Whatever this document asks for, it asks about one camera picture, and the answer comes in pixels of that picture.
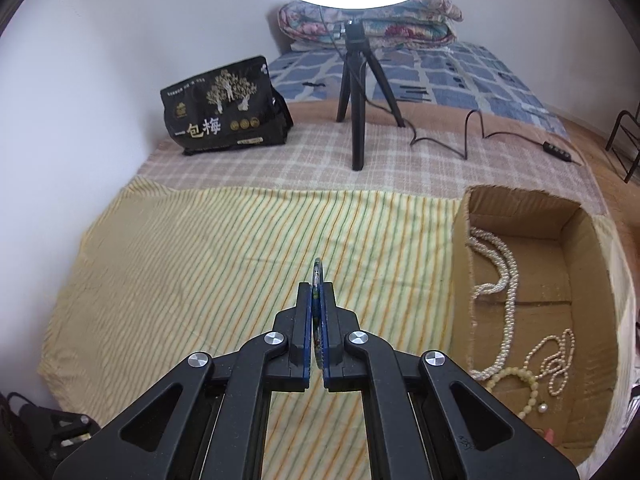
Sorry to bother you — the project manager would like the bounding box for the black bangle ring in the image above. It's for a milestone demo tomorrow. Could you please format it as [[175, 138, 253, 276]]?
[[310, 257, 326, 371]]

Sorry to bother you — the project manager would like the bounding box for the cardboard box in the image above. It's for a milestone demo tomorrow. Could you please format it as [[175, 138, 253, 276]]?
[[449, 185, 618, 465]]

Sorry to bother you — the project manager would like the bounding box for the yellow striped cloth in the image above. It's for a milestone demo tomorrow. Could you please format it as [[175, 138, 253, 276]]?
[[38, 178, 634, 477]]

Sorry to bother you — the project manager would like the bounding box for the pink plaid bed sheet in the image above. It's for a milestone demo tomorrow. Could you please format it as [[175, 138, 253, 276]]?
[[138, 101, 608, 214]]

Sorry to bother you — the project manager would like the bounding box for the black printed snack bag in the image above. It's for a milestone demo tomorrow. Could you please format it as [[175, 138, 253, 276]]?
[[160, 56, 294, 156]]

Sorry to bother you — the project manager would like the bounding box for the blue patchwork bedspread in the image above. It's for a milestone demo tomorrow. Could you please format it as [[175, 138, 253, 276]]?
[[269, 41, 567, 138]]

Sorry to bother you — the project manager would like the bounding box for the black clothes rack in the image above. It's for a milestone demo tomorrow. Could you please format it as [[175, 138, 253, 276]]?
[[605, 105, 640, 183]]

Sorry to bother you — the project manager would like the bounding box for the black tripod stand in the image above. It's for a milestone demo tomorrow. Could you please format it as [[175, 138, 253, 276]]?
[[336, 21, 406, 171]]

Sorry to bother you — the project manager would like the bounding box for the floral folded quilt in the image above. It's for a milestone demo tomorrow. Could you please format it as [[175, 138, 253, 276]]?
[[278, 0, 463, 51]]

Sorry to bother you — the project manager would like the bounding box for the yellow bead bracelet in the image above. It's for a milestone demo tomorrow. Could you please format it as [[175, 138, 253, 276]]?
[[488, 366, 542, 422]]

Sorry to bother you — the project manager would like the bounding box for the red strap watch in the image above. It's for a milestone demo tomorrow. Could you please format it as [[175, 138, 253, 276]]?
[[536, 428, 554, 445]]

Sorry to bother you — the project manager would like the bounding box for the small pearl necklace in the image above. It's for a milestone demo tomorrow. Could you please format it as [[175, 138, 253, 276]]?
[[522, 327, 576, 397]]

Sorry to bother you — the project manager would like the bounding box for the long white pearl necklace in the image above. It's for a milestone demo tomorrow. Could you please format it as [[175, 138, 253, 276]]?
[[464, 226, 521, 382]]

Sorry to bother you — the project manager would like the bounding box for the black ring light cable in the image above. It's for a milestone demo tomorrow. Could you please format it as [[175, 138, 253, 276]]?
[[319, 8, 584, 166]]

